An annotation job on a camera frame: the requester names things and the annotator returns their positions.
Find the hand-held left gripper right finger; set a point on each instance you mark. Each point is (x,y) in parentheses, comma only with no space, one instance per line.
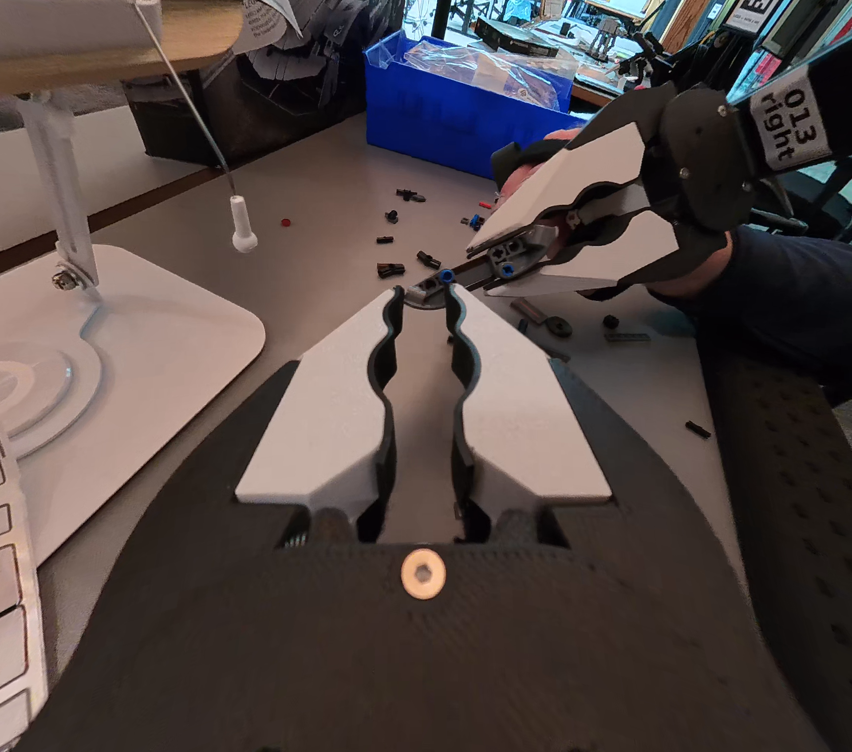
(532,426)

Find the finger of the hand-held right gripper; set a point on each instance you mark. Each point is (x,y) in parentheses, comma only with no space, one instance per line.
(579,172)
(612,262)

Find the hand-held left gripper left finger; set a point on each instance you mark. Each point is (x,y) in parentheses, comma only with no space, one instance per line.
(313,426)

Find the dark grey lego assembly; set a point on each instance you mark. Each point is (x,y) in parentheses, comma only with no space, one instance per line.
(516,247)

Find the person's right forearm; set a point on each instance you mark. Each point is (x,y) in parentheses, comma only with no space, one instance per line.
(765,299)

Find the black lego disc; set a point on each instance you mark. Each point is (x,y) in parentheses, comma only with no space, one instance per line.
(558,326)

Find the grey elongated lego piece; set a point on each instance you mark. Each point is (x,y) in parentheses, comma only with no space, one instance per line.
(529,310)

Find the black lego figure model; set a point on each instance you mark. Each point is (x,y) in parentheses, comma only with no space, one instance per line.
(642,59)

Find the grey lego walker model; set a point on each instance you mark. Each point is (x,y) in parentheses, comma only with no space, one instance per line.
(602,36)

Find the black brown angled lego connector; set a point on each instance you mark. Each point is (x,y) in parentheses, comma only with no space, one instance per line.
(391,270)

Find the person's right hand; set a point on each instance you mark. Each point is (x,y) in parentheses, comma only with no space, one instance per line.
(526,176)

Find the clear plastic bags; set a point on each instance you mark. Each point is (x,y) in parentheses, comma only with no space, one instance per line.
(479,66)

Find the black flat box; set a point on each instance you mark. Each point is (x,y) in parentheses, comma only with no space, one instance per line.
(516,36)

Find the blue plastic bin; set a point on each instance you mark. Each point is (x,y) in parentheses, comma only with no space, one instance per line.
(432,113)

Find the white book stand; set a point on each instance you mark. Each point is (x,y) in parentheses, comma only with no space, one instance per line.
(166,352)

